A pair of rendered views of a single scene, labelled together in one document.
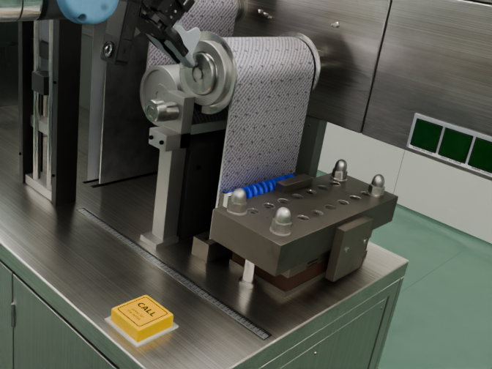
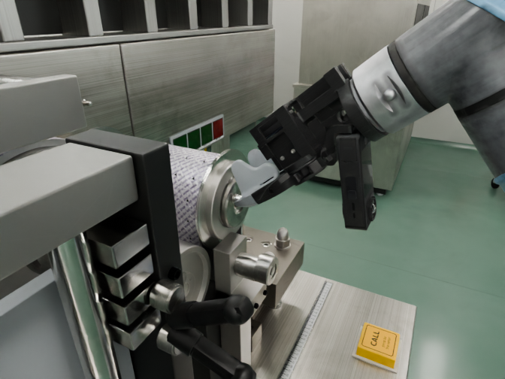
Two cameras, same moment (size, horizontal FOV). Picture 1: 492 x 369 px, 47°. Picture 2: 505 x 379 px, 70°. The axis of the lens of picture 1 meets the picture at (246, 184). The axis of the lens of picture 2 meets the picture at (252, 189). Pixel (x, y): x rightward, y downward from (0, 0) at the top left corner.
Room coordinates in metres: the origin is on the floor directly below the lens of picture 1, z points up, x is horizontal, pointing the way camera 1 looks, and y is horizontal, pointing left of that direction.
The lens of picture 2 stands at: (1.09, 0.56, 1.49)
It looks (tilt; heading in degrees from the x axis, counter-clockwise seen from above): 26 degrees down; 258
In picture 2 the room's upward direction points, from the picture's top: straight up
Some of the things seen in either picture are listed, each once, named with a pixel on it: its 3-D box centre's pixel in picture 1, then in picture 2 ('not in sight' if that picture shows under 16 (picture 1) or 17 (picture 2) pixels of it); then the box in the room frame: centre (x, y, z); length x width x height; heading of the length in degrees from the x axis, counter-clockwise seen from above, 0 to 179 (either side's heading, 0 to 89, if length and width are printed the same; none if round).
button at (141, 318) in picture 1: (142, 317); (378, 344); (0.75, 0.13, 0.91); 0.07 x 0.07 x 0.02; 51
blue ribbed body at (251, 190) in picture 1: (263, 189); not in sight; (1.07, -0.04, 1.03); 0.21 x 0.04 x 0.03; 141
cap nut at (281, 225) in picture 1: (282, 219); (282, 236); (0.89, -0.07, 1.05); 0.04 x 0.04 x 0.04
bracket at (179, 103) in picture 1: (165, 171); (243, 326); (1.02, 0.16, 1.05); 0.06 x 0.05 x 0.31; 141
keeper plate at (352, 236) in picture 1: (350, 248); not in sight; (0.99, -0.22, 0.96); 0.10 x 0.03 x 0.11; 141
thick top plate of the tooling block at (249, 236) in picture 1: (311, 215); (210, 247); (1.04, -0.14, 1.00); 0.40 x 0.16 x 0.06; 141
